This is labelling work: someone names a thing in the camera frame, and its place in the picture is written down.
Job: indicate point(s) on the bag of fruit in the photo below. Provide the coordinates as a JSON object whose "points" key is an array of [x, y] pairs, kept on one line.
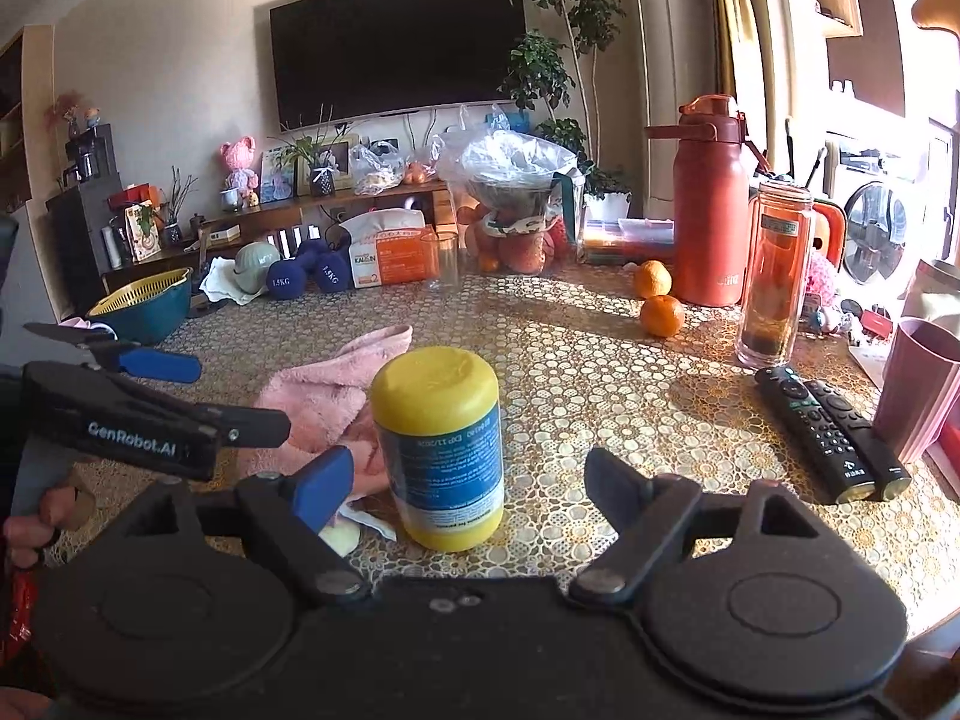
{"points": [[517, 247]]}

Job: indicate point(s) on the person's left hand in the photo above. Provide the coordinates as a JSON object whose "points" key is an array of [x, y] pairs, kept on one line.
{"points": [[30, 536]]}

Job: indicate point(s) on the red insulated water bottle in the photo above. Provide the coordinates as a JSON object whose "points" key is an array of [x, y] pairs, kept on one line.
{"points": [[709, 217]]}

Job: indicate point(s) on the white washing machine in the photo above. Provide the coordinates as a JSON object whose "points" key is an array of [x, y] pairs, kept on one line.
{"points": [[877, 217]]}

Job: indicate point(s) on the clear flat storage box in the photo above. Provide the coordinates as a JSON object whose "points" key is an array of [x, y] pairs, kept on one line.
{"points": [[630, 236]]}

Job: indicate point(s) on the black remote control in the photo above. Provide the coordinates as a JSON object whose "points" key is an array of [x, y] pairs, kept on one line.
{"points": [[814, 435], [862, 442]]}

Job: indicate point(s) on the clear plastic food bag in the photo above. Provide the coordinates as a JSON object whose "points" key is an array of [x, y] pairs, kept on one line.
{"points": [[379, 169]]}

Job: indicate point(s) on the wooden television stand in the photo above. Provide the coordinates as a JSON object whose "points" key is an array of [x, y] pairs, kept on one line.
{"points": [[375, 202]]}

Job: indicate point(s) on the tan wooden chair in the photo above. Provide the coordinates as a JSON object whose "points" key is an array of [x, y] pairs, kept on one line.
{"points": [[937, 4]]}

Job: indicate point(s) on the yellow supplement bottle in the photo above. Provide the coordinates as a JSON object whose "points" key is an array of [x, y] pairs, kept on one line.
{"points": [[435, 397]]}

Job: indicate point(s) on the pink fluffy towel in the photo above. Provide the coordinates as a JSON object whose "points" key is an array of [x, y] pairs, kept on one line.
{"points": [[322, 397]]}

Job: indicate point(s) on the plastic-wrapped bowl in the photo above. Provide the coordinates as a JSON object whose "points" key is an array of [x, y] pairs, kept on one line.
{"points": [[510, 165]]}

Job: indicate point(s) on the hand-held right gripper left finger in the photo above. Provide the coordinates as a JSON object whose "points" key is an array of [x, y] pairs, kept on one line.
{"points": [[326, 486]]}

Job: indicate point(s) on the orange tissue pack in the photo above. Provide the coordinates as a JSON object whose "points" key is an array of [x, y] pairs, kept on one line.
{"points": [[397, 255]]}

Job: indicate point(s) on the white cloth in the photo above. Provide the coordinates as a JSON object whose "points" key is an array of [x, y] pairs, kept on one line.
{"points": [[217, 277]]}

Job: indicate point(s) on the pink plush doll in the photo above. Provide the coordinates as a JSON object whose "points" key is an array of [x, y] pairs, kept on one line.
{"points": [[238, 169]]}

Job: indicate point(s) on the black coffee machine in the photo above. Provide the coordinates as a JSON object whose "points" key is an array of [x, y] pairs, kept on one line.
{"points": [[86, 154]]}

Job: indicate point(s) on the orange mandarin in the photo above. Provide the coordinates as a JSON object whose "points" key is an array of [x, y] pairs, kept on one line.
{"points": [[652, 279], [662, 315]]}

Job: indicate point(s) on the maroon cup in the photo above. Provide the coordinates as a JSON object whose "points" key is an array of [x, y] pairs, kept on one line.
{"points": [[919, 390]]}

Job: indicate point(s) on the clear drinking glass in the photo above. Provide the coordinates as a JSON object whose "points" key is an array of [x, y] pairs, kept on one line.
{"points": [[440, 262]]}

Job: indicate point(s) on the yellow curtain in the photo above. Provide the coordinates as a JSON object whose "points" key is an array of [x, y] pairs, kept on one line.
{"points": [[731, 15]]}

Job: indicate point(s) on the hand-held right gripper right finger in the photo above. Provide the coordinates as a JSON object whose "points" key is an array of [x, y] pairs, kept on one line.
{"points": [[615, 486]]}

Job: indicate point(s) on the wooden photo frame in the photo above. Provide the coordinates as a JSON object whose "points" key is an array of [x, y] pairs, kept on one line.
{"points": [[341, 157]]}

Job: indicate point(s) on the white crumpled wrapper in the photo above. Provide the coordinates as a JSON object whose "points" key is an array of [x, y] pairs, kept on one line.
{"points": [[343, 536]]}

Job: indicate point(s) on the white standing air conditioner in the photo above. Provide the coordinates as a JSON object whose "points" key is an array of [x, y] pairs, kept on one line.
{"points": [[675, 52]]}

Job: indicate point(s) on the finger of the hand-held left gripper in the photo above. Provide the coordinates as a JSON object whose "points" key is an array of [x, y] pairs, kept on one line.
{"points": [[161, 366], [255, 424]]}

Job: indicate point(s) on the teal basin with yellow colander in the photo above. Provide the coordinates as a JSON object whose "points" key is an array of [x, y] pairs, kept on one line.
{"points": [[142, 311]]}

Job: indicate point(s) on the black flat television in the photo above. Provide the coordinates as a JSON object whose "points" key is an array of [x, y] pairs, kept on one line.
{"points": [[397, 45]]}

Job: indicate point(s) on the blue dumbbell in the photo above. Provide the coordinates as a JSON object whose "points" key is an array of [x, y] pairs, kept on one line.
{"points": [[285, 281], [332, 274]]}

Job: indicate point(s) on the tall potted tree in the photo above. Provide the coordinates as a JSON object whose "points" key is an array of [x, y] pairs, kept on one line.
{"points": [[562, 7]]}

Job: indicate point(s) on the pale green bowl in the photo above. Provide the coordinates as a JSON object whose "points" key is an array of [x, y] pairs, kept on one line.
{"points": [[256, 266]]}

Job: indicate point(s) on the glass tea bottle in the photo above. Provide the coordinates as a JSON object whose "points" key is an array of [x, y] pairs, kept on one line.
{"points": [[772, 277]]}

